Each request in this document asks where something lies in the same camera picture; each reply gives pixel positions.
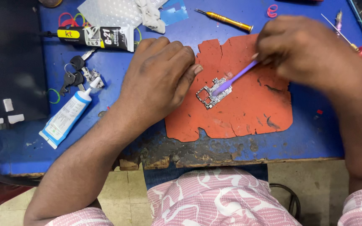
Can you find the person's left hand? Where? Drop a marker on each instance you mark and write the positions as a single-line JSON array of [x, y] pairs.
[[156, 81]]

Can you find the person's right hand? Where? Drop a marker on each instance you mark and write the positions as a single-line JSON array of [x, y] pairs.
[[306, 53]]

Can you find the person's right fingers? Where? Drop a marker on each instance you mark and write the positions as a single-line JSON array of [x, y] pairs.
[[264, 51]]

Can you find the purple plastic brush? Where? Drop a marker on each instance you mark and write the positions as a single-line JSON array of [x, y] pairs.
[[236, 77]]

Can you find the pink rubber band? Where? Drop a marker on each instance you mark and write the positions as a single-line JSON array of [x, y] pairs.
[[272, 11]]

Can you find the yellow precision screwdriver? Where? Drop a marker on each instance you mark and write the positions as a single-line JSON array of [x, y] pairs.
[[228, 20]]

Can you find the worn orange silicone mat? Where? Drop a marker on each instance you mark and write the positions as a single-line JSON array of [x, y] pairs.
[[247, 116]]

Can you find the small phone circuit board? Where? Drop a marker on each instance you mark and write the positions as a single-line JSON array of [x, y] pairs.
[[206, 99]]

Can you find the tiny red chip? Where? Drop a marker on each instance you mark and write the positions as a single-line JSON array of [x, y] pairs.
[[319, 111]]

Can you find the blue plastic film piece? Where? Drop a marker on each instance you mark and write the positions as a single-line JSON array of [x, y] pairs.
[[176, 15]]

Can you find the crumpled white cloth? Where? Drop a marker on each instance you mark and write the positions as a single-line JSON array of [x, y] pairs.
[[152, 17]]

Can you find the pink patterned shirt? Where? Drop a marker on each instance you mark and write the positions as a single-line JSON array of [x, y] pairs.
[[218, 201]]

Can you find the black glue tube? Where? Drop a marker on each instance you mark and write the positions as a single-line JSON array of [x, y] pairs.
[[105, 37]]

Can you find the clear bubble wrap sheet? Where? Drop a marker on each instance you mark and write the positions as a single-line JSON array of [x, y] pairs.
[[105, 12]]

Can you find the crumpled patterned wrapper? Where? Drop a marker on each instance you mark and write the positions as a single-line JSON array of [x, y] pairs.
[[91, 75]]

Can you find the green rubber band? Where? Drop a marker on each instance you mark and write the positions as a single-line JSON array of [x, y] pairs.
[[81, 17], [57, 95]]

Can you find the red rubber band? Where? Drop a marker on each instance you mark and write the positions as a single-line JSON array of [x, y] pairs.
[[66, 21]]

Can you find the white blue glue tube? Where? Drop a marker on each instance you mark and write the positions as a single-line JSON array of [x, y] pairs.
[[64, 117]]

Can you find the brown round container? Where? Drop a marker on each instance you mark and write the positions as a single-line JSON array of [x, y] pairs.
[[50, 2]]

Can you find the black box with white tape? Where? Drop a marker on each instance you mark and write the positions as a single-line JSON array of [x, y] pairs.
[[11, 62]]

